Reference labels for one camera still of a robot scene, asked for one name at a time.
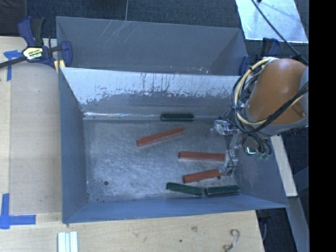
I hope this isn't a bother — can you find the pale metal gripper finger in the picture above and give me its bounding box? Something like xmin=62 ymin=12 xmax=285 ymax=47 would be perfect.
xmin=226 ymin=152 xmax=239 ymax=177
xmin=219 ymin=151 xmax=233 ymax=174

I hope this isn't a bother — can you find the red-brown flat block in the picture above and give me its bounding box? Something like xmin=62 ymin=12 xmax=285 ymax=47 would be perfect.
xmin=177 ymin=151 xmax=227 ymax=163
xmin=135 ymin=126 xmax=186 ymax=148
xmin=182 ymin=168 xmax=227 ymax=184

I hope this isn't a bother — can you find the dark green flat block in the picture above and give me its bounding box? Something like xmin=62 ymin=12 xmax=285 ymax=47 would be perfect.
xmin=204 ymin=184 xmax=241 ymax=197
xmin=160 ymin=113 xmax=195 ymax=122
xmin=165 ymin=182 xmax=204 ymax=197

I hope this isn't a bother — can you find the grey metal bin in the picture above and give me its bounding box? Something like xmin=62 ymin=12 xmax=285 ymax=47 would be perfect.
xmin=55 ymin=16 xmax=290 ymax=224

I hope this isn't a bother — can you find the pale wood flat board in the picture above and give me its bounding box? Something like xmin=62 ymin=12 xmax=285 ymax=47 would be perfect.
xmin=9 ymin=61 xmax=64 ymax=216

